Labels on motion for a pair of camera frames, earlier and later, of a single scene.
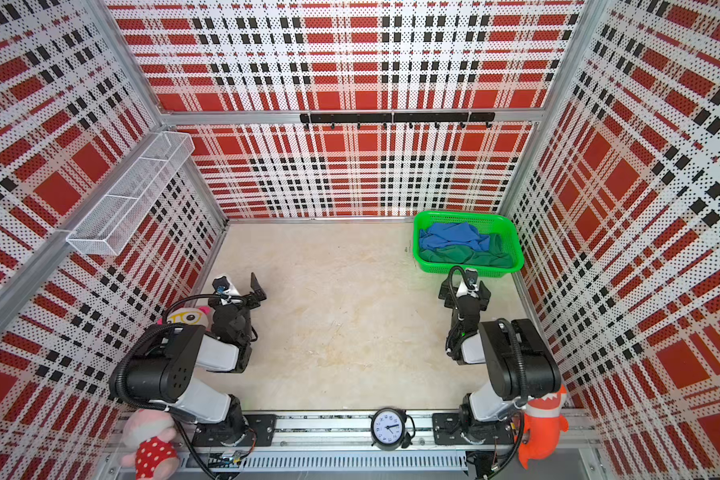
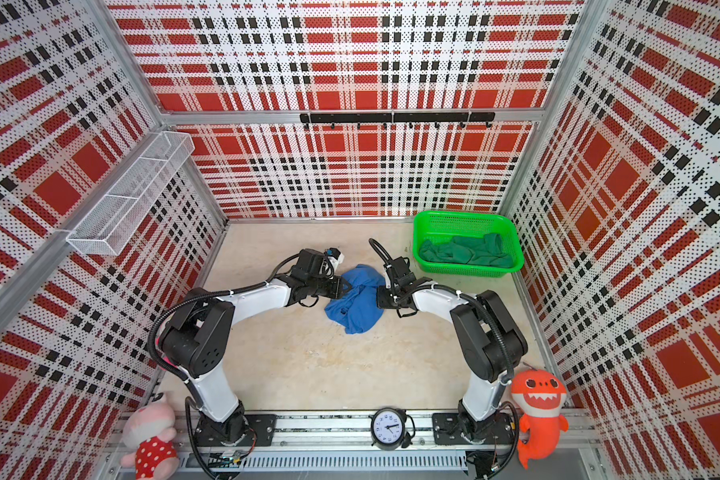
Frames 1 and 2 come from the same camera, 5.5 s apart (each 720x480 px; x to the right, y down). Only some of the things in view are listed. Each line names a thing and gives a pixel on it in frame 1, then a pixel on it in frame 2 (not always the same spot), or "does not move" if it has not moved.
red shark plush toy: [543, 424] does not move
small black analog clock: [390, 428] does not move
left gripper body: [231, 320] → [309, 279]
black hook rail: [398, 117] does not move
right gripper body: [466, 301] → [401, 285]
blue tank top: [453, 234] → [358, 311]
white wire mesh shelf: [106, 230] does not move
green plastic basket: [487, 222] does not move
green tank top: [493, 256] does not move
